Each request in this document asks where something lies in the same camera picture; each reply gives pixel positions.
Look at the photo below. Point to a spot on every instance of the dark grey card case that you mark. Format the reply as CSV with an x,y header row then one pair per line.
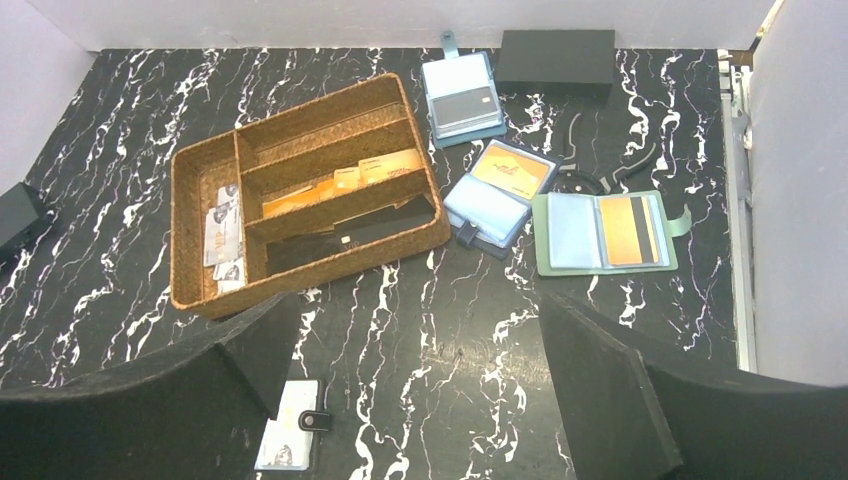
x,y
24,218

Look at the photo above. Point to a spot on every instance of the green card wallet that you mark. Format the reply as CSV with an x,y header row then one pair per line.
x,y
580,234

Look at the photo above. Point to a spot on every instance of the brown woven organizer tray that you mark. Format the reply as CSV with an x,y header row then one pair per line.
x,y
283,153

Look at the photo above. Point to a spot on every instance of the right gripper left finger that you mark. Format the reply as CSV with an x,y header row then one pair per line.
x,y
196,409

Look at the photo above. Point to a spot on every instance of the tan cards in tray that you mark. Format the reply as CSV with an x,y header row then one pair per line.
x,y
367,171

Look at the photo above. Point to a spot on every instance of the light blue card holder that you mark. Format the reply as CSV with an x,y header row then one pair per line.
x,y
461,96

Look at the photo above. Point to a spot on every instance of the blue card holder orange card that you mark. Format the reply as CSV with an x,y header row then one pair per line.
x,y
491,203

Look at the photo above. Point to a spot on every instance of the black box at back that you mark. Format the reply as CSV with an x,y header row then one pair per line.
x,y
556,62

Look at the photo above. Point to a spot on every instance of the white VIP card in sleeve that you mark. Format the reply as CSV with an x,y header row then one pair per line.
x,y
285,446

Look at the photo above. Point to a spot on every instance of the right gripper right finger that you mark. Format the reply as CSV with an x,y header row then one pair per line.
x,y
633,407

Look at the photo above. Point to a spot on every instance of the black leather card holder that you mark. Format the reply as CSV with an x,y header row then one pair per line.
x,y
317,421

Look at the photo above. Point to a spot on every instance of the black cards in tray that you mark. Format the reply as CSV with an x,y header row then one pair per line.
x,y
303,249

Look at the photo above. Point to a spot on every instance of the white cards in tray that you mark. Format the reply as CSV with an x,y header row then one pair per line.
x,y
223,246

